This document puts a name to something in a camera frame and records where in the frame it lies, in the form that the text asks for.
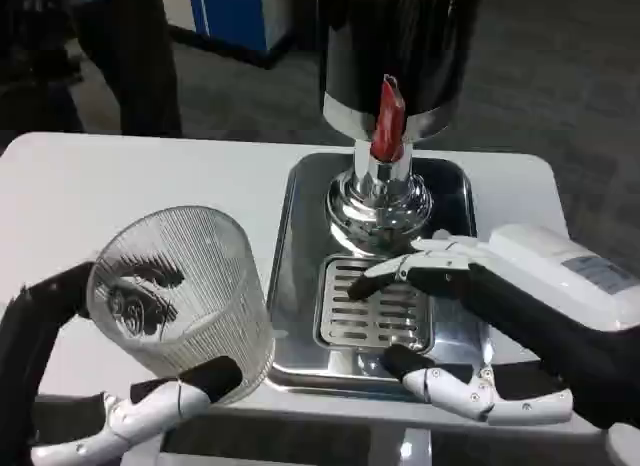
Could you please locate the steel drip tray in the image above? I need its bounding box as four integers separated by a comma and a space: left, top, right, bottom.
264, 150, 496, 402

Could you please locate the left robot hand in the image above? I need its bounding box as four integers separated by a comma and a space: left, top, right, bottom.
0, 259, 244, 466

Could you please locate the dark background equipment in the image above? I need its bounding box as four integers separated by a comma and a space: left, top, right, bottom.
0, 0, 84, 132

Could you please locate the clear ribbed glass cup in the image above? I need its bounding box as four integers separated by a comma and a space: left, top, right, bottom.
85, 205, 276, 406

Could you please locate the blue cabinet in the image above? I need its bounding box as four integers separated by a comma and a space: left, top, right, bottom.
167, 0, 331, 70

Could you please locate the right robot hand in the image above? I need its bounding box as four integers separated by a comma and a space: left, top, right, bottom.
347, 224, 640, 432

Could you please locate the person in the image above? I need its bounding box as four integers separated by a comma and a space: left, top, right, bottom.
69, 0, 184, 137

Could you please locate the red tap lever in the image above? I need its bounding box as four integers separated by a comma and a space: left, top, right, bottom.
370, 74, 407, 163

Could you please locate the black steel drink dispenser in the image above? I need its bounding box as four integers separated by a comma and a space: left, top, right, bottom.
319, 0, 471, 257

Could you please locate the slotted steel drip grid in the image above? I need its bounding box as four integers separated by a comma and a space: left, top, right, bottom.
313, 254, 435, 352

